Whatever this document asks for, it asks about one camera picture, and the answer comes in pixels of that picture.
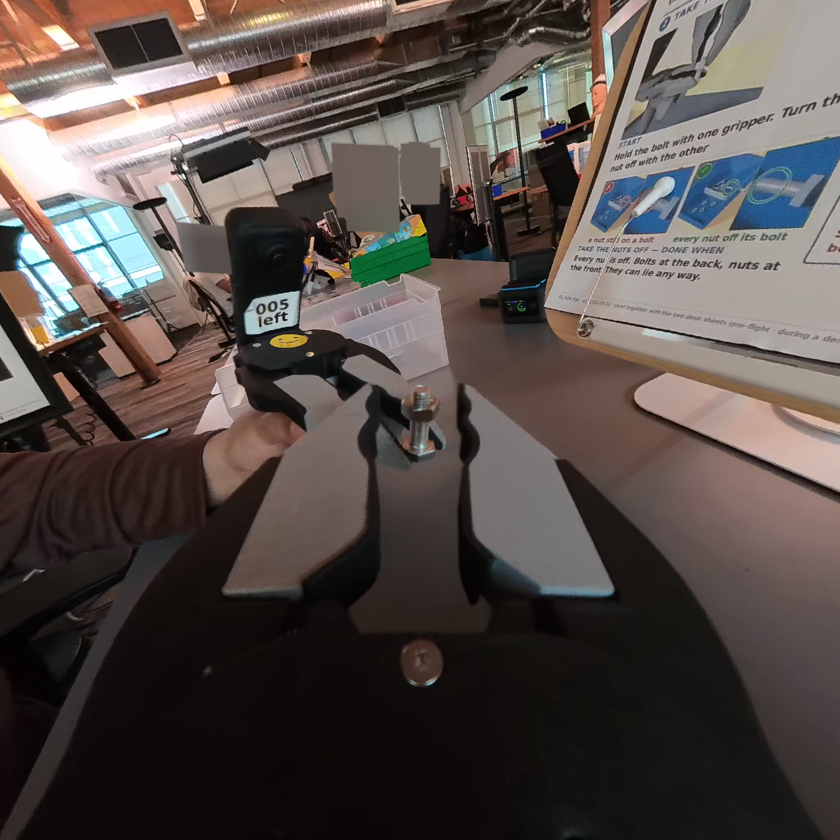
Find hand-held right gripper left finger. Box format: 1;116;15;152
222;385;389;610

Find instruction sheet on stand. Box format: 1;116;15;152
545;0;840;493

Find steel bolt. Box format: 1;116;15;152
402;386;439;458

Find white flat sheet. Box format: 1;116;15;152
211;362;263;421

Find person's left hand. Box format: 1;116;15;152
203;410;306;506

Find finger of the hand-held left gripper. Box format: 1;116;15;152
274;371;360;433
336;340;404;431

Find person's left forearm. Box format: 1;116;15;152
0;430;221;572

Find green plastic bin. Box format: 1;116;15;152
350;233;433;284

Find silver ventilation duct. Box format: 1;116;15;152
0;0;408;106

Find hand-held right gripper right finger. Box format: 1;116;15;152
457;385;616;605

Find framed grey pin board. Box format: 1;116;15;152
600;0;657;86

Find black charging case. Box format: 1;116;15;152
500;248;557;324

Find colourful cardboard box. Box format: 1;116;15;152
360;215;427;253

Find printed instruction sheet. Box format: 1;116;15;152
546;0;840;365

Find wooden support post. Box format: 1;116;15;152
0;161;161;388

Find black floor lamp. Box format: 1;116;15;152
133;197;178;277
500;85;540;237

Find clear plastic bin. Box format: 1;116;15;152
298;272;450;383

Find black studio light panel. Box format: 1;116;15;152
180;131;270;185

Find thin retaining wire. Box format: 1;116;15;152
577;176;677;337

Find black office chair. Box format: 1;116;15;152
533;141;581;247

